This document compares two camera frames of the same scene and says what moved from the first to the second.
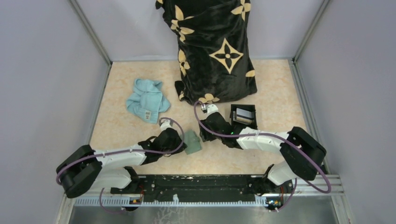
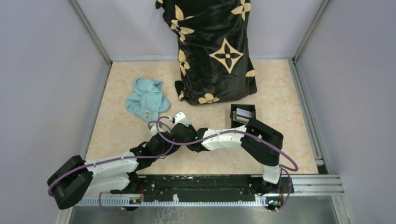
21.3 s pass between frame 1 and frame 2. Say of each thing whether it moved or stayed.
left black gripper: stayed
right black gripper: moved
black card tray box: stayed
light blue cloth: stayed
